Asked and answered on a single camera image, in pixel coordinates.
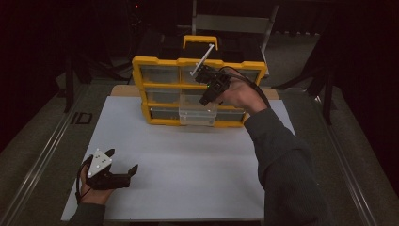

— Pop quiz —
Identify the clear plastic organizer drawer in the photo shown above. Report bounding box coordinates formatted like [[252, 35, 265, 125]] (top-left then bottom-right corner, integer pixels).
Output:
[[178, 93, 218, 127]]

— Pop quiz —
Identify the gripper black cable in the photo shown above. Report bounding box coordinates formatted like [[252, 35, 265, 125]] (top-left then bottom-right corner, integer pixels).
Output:
[[74, 154, 94, 205], [215, 65, 271, 108]]

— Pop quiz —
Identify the black tripod stand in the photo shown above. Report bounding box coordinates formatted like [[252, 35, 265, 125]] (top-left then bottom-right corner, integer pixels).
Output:
[[62, 52, 133, 114], [271, 27, 337, 127]]

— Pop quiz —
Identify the grid of clear drawers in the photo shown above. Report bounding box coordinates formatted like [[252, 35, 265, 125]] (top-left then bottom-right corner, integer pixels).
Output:
[[139, 65, 261, 122]]

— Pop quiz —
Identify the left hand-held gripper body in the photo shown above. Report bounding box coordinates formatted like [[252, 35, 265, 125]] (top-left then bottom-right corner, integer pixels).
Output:
[[85, 149, 131, 191]]

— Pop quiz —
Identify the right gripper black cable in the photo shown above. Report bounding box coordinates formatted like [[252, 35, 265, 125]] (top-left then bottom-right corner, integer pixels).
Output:
[[215, 65, 271, 108]]

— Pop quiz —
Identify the metal floor rail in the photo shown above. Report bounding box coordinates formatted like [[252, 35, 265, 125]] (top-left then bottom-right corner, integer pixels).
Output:
[[0, 84, 92, 226], [313, 93, 378, 226]]

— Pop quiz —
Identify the grey metal stand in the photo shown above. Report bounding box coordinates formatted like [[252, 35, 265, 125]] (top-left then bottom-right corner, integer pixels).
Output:
[[177, 0, 280, 76]]

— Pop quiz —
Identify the person's left hand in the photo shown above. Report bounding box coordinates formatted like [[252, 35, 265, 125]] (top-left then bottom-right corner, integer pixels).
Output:
[[79, 165, 115, 206]]

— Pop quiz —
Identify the person's right hand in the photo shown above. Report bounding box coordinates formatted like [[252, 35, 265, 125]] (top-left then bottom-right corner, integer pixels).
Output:
[[218, 68, 268, 115]]

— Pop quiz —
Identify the white board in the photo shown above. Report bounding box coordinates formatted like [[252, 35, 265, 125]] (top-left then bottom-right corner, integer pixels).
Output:
[[60, 95, 296, 222]]

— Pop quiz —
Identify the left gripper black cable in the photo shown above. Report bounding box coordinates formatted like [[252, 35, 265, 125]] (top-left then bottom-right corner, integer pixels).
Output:
[[74, 154, 94, 205]]

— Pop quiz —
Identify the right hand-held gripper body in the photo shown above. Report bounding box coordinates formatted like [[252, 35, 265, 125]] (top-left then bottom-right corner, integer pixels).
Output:
[[189, 42, 231, 95]]

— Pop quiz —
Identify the yellow black organizer cabinet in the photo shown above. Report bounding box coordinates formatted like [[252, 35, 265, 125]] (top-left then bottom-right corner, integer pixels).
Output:
[[131, 31, 268, 129]]

